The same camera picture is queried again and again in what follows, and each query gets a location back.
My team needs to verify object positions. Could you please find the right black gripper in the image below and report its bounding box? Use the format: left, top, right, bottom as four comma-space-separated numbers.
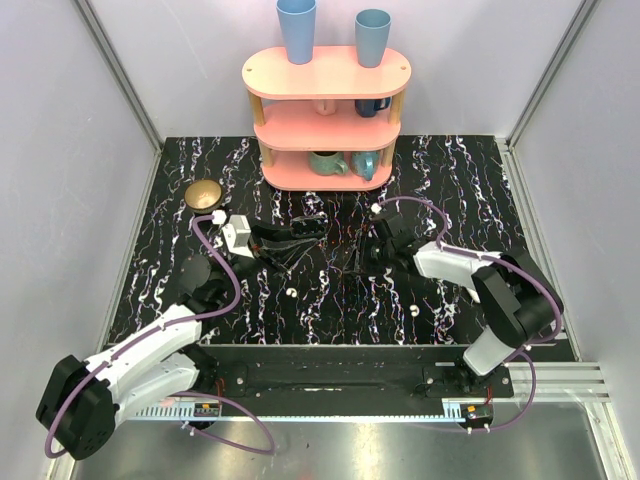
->
341, 230, 394, 277

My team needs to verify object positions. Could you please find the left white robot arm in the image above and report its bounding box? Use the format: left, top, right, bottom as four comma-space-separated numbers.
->
36, 215, 327, 460

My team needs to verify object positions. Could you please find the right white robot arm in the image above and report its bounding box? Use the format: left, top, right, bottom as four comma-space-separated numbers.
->
347, 213, 564, 397

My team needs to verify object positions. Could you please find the white oval case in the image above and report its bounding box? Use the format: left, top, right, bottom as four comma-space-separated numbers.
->
468, 289, 480, 303

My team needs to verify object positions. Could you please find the green ceramic mug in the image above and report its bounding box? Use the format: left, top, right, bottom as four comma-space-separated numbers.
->
308, 151, 349, 176

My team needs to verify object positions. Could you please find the light blue ceramic mug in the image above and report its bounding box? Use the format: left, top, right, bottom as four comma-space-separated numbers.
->
350, 151, 379, 181

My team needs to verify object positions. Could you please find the pink three-tier wooden shelf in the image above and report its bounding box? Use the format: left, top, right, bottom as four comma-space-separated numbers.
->
242, 46, 412, 191

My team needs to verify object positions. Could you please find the pink mug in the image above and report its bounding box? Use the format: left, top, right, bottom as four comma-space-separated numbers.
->
313, 99, 337, 116

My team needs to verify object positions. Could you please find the dark blue mug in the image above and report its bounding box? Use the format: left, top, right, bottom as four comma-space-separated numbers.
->
354, 97, 392, 118

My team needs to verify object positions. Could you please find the left light blue tumbler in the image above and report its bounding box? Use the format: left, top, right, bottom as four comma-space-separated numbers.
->
276, 0, 316, 65

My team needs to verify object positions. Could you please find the light blue tumbler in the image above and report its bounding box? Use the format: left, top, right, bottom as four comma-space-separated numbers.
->
355, 9, 391, 68
276, 0, 316, 65

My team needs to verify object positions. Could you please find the right light blue tumbler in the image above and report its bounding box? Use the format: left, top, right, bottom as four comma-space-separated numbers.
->
355, 9, 391, 68

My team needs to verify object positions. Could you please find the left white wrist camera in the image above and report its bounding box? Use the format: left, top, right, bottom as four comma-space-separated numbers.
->
222, 214, 252, 258

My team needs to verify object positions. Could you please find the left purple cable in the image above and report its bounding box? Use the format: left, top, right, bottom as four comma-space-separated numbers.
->
44, 213, 277, 460

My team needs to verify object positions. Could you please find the black mounting base plate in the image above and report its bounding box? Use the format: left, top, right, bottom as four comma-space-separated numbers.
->
204, 344, 514, 400

